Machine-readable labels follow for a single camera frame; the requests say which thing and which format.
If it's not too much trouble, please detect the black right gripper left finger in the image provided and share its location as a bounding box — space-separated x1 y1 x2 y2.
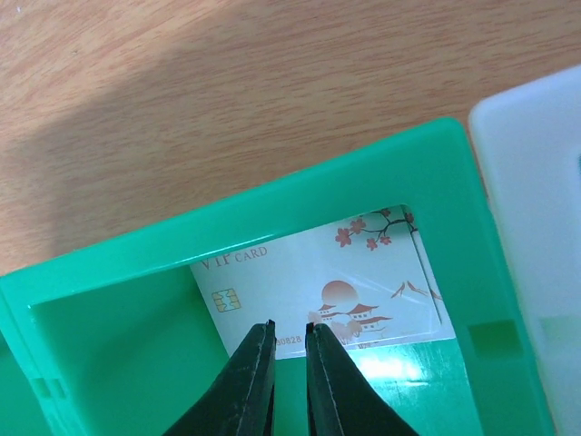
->
165 320 276 436

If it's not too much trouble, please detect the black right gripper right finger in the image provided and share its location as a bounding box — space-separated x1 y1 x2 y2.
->
305 322 417 435

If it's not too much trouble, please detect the white VIP card stack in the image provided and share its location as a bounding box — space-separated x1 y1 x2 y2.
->
401 205 456 341

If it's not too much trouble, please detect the green bin with VIP cards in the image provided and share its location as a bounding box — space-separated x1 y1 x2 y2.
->
1 118 555 435

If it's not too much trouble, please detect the green bin with red cards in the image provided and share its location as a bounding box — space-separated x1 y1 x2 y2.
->
0 336 51 436

